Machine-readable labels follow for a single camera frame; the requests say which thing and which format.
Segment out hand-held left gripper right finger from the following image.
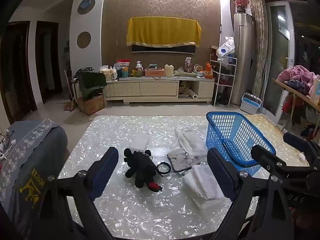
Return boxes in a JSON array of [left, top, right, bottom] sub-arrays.
[[207, 147, 292, 240]]

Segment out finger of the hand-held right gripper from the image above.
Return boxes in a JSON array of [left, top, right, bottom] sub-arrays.
[[284, 132, 320, 155], [251, 145, 317, 178]]

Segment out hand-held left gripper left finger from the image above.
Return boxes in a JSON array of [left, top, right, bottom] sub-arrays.
[[32, 147, 119, 240]]

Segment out thick white towel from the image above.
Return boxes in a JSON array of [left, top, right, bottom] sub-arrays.
[[182, 164, 232, 210]]

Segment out black plush toy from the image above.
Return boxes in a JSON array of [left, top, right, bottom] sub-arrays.
[[124, 148, 163, 193]]

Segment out small white towel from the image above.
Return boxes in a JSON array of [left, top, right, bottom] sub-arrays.
[[134, 133, 150, 150]]

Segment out blue plastic basket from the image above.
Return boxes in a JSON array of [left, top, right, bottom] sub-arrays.
[[206, 111, 276, 168]]

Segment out clothes under desk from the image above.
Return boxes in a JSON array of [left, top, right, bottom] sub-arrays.
[[282, 92, 320, 135]]

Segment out long white towel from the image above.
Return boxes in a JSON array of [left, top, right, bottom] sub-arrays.
[[176, 130, 208, 155]]

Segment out grey cloth pouch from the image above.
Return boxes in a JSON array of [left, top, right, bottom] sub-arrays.
[[167, 150, 200, 173]]

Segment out wooden desk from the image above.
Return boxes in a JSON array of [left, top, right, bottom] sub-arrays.
[[272, 78, 320, 135]]

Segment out blue white storage box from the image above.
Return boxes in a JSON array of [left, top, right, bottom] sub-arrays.
[[240, 92, 262, 115]]

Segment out cardboard box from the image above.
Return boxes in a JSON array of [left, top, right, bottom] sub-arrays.
[[76, 95, 105, 116]]

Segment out pink clothes pile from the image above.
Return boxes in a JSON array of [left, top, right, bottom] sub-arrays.
[[277, 65, 318, 88]]

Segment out dark cloth yellow print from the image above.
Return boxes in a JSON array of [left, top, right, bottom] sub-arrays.
[[7, 125, 69, 230]]

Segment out glass sliding door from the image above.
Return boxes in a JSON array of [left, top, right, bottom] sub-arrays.
[[262, 2, 295, 123]]

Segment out white metal rack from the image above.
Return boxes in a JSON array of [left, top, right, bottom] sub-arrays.
[[210, 56, 238, 105]]

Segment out broom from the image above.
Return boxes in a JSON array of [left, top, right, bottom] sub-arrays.
[[64, 70, 75, 112]]

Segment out blue lace sofa cover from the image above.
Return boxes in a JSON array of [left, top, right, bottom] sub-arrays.
[[0, 119, 60, 193]]

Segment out dark green cloth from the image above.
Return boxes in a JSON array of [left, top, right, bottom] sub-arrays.
[[75, 67, 107, 100]]

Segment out cream television cabinet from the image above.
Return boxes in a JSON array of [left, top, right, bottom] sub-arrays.
[[104, 76, 215, 104]]

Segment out tissue box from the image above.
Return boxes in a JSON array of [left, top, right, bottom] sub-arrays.
[[100, 66, 117, 80]]

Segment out standing air conditioner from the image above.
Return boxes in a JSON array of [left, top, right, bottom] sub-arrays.
[[234, 12, 254, 105]]

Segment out patterned curtain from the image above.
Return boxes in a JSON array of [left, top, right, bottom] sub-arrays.
[[247, 0, 269, 98]]

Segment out red white carton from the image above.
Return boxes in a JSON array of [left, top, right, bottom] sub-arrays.
[[116, 59, 131, 70]]

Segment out pink flat box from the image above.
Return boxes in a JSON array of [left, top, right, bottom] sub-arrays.
[[145, 69, 166, 77]]

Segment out white plastic bag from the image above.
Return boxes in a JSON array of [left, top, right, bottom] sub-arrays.
[[216, 37, 236, 58]]

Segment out dark wooden door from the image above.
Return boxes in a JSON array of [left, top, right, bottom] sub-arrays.
[[0, 21, 30, 125], [35, 21, 63, 103]]

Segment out red flower vase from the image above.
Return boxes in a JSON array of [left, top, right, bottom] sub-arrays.
[[232, 0, 250, 13]]

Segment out black round ring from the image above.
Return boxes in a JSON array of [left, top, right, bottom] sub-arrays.
[[157, 162, 171, 173]]

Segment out brown round wall disc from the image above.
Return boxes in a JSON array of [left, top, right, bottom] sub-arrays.
[[76, 31, 91, 48]]

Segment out wall television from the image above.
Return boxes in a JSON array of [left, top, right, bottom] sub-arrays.
[[131, 44, 197, 55]]

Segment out blue wall plate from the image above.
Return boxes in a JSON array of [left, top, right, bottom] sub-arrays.
[[77, 0, 95, 15]]

